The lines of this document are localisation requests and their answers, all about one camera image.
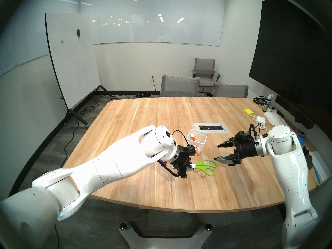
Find long black floor cable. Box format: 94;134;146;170
54;94;114;249

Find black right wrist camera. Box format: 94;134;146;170
235;131;254;142

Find white mesh pen holder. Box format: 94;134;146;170
187;129;208;156

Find orange white Expo marker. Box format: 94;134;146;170
191;134;199;155

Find side wall whiteboard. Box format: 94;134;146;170
0;18;51;76

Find silver table outlet box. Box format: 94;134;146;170
193;122;230;134

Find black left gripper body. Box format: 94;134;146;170
173;147;191;174

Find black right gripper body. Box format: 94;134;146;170
233;141;259;164

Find whiteboard cleaner spray bottle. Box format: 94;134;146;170
261;94;273;112

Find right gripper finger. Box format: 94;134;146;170
213;154;238;166
217;138;237;148

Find white crumpled plastic sheet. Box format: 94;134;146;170
264;111;289;127

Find gray office chair with armrests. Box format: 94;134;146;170
191;58;221;96

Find rolling white whiteboard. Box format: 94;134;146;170
45;13;113;128

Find gray mesh office chair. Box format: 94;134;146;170
160;74;200;97
213;83;249;98

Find large black wall screen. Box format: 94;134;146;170
248;0;332;124

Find green handled scissors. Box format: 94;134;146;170
191;159;218;177

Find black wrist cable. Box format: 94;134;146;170
249;123;261;140
172;130;191;148

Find bright blue thin stick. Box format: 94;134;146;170
313;164;322;184

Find black video sound bar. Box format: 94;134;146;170
275;95;315;129

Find white paper sheet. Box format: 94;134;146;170
309;151;332;181

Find wide glass wall board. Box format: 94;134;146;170
79;0;226;46

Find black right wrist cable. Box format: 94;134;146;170
249;123;261;140

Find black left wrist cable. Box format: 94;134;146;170
172;130;191;148

